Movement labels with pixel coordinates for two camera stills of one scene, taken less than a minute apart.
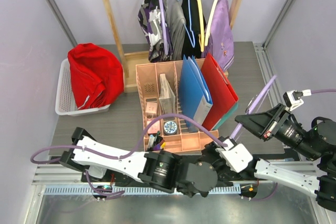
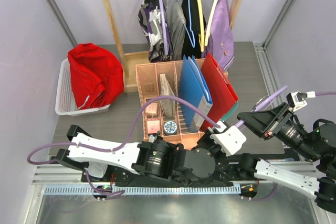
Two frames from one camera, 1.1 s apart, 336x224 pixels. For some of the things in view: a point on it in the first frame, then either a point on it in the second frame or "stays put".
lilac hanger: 252,104 → 266,102
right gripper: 258,123 stays put
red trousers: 97,76 stays put
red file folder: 223,91 stays put
